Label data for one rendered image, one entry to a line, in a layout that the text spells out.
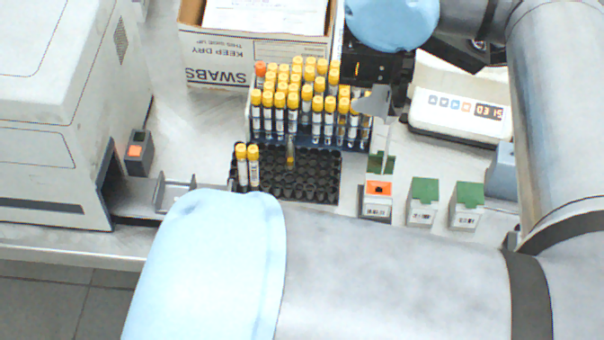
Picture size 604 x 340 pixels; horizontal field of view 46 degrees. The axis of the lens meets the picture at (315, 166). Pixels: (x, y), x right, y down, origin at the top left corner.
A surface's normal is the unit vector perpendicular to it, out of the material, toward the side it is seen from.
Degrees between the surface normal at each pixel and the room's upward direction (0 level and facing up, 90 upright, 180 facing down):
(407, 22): 90
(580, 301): 17
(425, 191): 0
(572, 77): 28
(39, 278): 0
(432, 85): 90
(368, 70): 91
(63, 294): 0
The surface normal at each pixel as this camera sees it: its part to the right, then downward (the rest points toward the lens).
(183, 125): 0.04, -0.57
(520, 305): 0.12, -0.77
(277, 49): -0.07, 0.84
